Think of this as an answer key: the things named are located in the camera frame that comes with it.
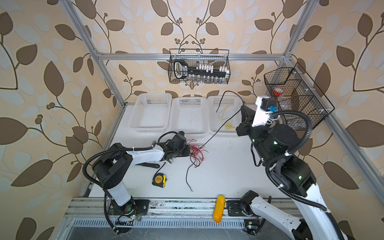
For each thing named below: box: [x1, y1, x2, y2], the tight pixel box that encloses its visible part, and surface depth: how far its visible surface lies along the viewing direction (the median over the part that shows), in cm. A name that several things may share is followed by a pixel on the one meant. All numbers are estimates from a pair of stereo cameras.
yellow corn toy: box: [213, 195, 226, 224], surface depth 73 cm
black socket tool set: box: [173, 60, 230, 79], surface depth 84 cm
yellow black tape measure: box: [152, 173, 167, 188], surface depth 82 cm
